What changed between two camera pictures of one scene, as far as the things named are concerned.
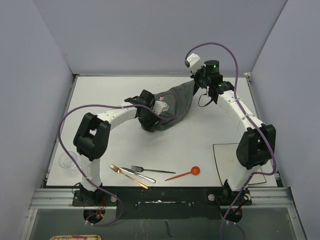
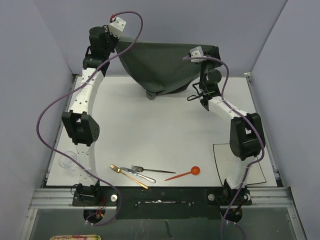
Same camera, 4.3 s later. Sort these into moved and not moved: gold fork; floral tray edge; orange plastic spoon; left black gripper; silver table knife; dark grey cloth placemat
Moved: left black gripper; dark grey cloth placemat
Not moved: floral tray edge; gold fork; orange plastic spoon; silver table knife
